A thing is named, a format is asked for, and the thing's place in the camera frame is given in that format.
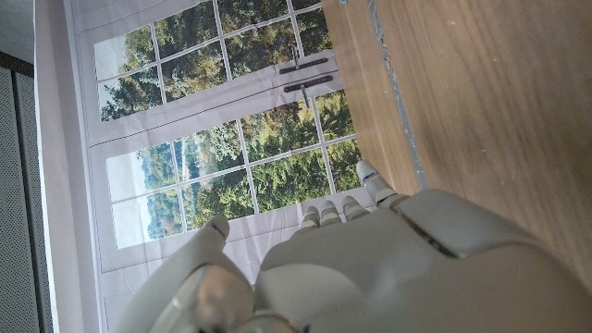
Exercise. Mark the printed window backdrop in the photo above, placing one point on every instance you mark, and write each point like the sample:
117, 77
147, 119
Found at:
208, 139

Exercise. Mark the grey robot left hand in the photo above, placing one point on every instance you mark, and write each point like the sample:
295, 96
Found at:
393, 277

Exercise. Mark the dark perforated partition panel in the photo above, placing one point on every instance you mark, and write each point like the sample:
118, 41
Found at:
18, 208

